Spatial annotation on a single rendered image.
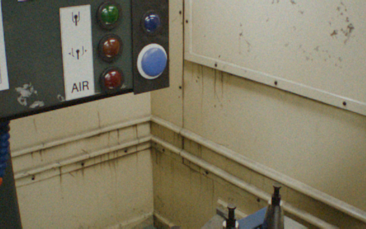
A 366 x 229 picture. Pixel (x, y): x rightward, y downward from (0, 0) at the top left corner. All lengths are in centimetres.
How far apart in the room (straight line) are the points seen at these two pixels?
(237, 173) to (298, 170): 26
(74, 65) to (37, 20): 6
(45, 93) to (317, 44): 88
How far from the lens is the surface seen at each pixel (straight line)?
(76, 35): 46
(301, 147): 134
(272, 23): 132
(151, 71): 50
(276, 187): 86
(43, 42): 45
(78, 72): 47
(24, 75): 45
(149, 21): 49
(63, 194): 178
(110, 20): 47
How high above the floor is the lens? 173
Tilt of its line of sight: 20 degrees down
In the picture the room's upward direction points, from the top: straight up
